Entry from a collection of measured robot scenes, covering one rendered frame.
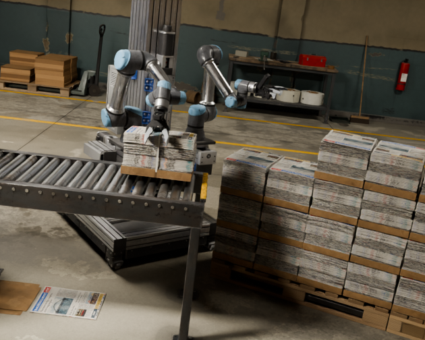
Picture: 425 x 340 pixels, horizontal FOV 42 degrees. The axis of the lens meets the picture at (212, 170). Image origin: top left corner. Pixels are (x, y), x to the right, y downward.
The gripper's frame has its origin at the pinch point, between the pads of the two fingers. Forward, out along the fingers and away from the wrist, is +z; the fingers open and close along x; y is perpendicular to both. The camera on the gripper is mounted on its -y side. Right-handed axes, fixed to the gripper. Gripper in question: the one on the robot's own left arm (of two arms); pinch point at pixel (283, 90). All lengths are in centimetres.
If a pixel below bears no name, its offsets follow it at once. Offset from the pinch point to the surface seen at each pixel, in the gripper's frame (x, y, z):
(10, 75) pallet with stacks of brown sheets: -254, 135, -574
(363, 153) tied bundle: 36, 17, 67
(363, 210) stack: 39, 49, 73
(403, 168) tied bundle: 33, 21, 89
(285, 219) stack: 48, 66, 29
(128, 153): 119, 15, -35
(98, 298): 129, 108, -50
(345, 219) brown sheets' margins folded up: 42, 57, 65
